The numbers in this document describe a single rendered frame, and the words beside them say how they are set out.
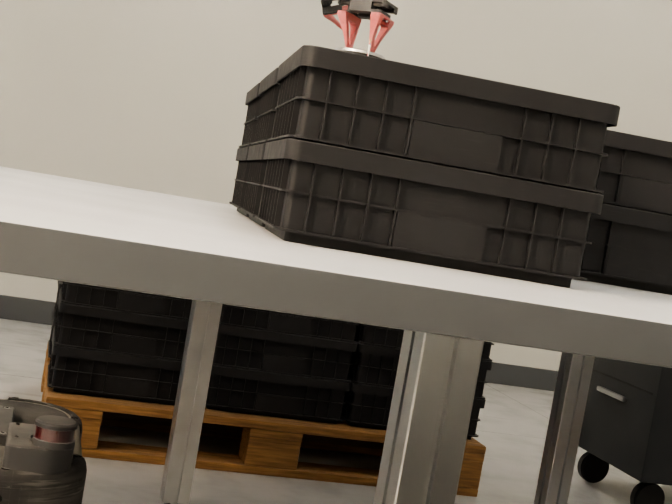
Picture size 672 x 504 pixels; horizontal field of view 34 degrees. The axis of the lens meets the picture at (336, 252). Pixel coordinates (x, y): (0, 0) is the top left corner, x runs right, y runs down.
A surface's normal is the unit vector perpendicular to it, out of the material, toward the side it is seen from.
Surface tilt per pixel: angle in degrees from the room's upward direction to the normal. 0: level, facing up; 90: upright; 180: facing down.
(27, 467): 90
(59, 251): 90
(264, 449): 90
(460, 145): 90
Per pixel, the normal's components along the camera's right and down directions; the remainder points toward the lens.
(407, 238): 0.15, 0.08
